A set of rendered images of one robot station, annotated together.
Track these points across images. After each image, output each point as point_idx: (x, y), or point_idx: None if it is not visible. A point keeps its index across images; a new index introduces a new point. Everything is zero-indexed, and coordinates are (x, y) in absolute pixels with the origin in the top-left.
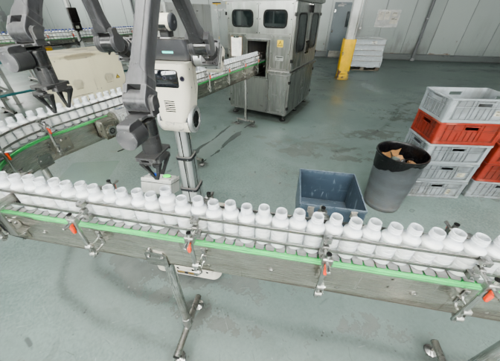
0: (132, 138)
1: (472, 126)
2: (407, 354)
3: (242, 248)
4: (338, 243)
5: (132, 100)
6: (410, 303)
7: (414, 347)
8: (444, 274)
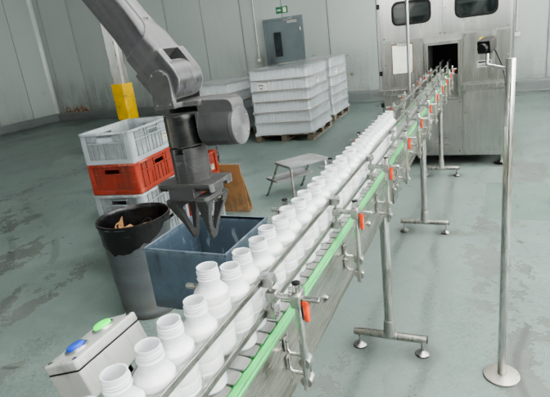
0: (245, 116)
1: (157, 155)
2: (362, 363)
3: (306, 287)
4: None
5: (188, 70)
6: (370, 238)
7: (355, 354)
8: (363, 191)
